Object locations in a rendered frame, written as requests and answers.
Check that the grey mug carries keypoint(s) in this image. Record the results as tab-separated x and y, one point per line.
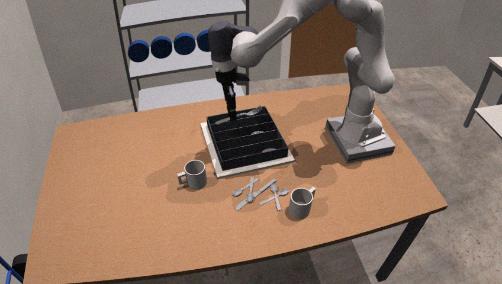
300	202
195	174

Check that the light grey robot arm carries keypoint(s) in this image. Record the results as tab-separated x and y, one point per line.
366	64

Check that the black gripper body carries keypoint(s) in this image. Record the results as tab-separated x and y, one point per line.
226	78

